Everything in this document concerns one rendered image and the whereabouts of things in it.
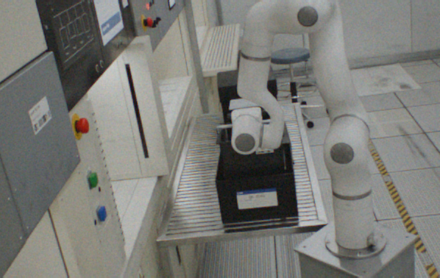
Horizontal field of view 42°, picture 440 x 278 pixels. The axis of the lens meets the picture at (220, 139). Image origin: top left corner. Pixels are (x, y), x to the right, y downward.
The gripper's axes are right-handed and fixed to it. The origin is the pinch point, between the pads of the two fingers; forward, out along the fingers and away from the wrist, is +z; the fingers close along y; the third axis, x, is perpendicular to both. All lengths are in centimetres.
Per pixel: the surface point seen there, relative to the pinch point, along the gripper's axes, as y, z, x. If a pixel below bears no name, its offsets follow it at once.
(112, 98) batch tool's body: -50, 9, 7
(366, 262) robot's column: 32, -45, -38
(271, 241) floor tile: -3, 92, -113
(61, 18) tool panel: -38, -54, 48
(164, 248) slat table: -35, -21, -41
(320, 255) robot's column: 19, -39, -38
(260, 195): 1.3, -14.1, -27.7
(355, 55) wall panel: 96, 421, -99
